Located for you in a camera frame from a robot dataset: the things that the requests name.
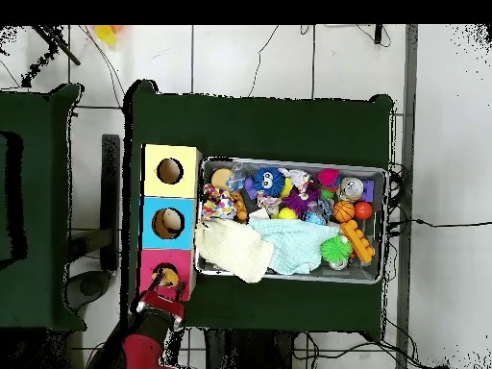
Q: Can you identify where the brown plush toy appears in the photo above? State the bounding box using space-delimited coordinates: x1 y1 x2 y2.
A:
152 266 181 288

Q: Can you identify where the cream muslin cloth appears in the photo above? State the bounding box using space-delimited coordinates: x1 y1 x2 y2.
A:
194 217 275 284

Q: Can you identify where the wooden box with three holes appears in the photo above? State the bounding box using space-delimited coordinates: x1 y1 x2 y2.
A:
135 143 203 302

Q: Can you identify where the crumpled polka dot paper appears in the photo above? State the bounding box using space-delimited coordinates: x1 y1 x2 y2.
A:
200 183 236 222

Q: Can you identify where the mint green muslin cloth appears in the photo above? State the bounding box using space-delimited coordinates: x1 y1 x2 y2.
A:
248 216 341 276

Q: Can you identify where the blue spiky ball with eyes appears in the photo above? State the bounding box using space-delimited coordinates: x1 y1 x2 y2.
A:
252 165 286 194

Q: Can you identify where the dark green side table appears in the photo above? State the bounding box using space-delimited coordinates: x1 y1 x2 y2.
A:
0 83 87 332

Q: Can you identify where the green spiky rubber ball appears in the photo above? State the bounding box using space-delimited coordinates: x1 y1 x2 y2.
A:
319 234 354 265

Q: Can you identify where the small orange basketball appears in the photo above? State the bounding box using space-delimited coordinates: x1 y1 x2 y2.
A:
332 201 356 224

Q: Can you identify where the orange toy building brick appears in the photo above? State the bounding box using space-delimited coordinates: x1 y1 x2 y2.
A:
338 219 376 265

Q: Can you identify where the pink spiky rubber ball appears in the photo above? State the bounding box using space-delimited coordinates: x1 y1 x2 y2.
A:
315 167 342 189

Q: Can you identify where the dark green tablecloth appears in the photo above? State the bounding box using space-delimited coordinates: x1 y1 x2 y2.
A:
120 79 395 343

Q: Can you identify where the smooth orange-red ball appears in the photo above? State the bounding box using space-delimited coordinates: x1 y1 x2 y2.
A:
353 201 374 221

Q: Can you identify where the black rod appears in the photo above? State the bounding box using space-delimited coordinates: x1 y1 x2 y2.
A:
32 25 82 66

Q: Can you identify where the yellow plastic toy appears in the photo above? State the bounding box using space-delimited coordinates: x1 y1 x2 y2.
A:
93 25 126 47

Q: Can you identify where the shallow wire mesh bin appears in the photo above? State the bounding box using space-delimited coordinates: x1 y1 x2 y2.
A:
194 155 389 284

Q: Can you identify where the thin black floor cable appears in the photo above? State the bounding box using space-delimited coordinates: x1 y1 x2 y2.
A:
385 217 492 229
247 25 281 98

